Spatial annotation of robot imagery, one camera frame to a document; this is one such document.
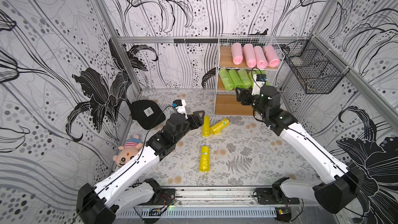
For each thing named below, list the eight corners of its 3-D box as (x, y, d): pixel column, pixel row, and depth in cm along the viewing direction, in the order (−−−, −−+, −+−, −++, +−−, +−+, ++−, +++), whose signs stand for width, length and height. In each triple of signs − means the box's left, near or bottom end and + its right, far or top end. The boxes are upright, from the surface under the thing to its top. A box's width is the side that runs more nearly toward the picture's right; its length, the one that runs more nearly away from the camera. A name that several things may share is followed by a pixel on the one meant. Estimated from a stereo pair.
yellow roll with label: (214, 137, 95) (215, 134, 92) (209, 130, 98) (209, 127, 95) (231, 127, 100) (232, 123, 96) (225, 120, 103) (226, 117, 100)
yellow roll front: (199, 171, 82) (199, 169, 79) (199, 149, 90) (199, 146, 87) (209, 171, 82) (210, 169, 79) (209, 149, 90) (209, 146, 87)
